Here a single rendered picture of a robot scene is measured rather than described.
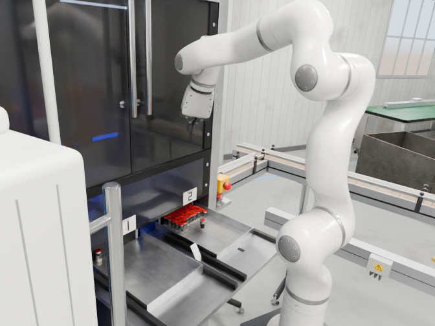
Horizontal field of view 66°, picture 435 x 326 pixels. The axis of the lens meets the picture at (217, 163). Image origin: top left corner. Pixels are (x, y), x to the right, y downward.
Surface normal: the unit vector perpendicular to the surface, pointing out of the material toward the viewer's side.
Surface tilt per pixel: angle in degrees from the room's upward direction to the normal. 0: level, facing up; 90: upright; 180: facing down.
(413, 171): 90
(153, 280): 0
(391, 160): 90
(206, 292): 0
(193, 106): 108
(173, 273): 0
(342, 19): 90
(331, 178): 95
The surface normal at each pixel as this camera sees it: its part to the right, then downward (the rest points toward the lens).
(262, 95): 0.47, 0.34
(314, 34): -0.52, -0.55
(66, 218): 0.86, 0.22
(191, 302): 0.06, -0.93
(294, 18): -0.69, 0.04
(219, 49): -0.05, 0.10
